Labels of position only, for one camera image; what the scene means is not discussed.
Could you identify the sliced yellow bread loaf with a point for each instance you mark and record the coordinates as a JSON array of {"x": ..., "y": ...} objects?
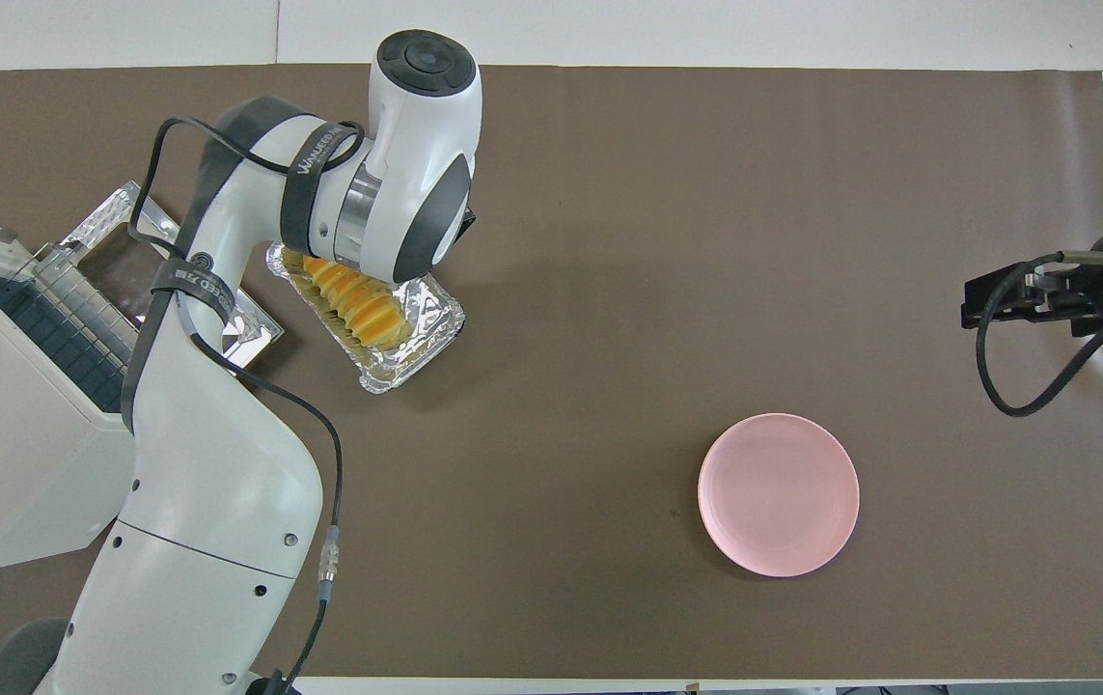
[{"x": 368, "y": 314}]

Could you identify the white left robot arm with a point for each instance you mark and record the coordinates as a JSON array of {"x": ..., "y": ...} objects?
[{"x": 213, "y": 502}]

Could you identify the cream toaster oven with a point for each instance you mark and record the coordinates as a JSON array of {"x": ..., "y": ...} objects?
[{"x": 1, "y": 434}]

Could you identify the pink round plate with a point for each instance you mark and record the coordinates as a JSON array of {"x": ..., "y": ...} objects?
[{"x": 778, "y": 497}]

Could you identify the brown table mat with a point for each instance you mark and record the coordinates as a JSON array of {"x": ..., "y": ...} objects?
[{"x": 609, "y": 290}]

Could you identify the aluminium foil tray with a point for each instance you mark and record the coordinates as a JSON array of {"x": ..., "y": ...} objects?
[{"x": 416, "y": 338}]

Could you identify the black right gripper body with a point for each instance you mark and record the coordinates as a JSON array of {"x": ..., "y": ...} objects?
[{"x": 1096, "y": 288}]

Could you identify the glass oven door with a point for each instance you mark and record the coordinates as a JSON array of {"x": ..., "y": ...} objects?
[{"x": 257, "y": 333}]

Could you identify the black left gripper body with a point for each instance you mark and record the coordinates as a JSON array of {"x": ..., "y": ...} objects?
[{"x": 467, "y": 224}]

